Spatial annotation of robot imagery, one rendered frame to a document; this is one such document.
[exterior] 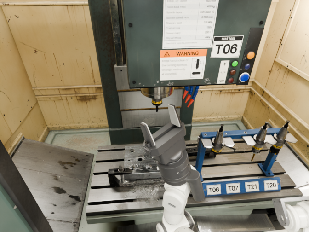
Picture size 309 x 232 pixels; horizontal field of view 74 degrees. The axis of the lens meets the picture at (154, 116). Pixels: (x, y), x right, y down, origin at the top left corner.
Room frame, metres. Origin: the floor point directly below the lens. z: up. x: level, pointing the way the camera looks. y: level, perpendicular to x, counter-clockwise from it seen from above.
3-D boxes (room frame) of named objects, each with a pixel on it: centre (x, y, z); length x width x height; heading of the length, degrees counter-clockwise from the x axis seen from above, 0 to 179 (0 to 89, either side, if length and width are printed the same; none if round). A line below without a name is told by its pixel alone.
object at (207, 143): (0.76, -0.27, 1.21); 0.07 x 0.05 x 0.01; 5
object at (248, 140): (0.78, -0.49, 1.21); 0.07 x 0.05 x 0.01; 5
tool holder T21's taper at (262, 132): (0.79, -0.54, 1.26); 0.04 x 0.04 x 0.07
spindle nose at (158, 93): (0.86, -0.01, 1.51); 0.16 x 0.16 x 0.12
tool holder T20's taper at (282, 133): (0.80, -0.65, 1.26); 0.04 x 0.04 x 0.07
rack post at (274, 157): (0.85, -0.70, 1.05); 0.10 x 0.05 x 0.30; 5
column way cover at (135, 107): (1.31, 0.03, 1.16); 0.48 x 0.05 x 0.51; 95
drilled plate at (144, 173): (0.87, 0.04, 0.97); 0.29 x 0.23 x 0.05; 95
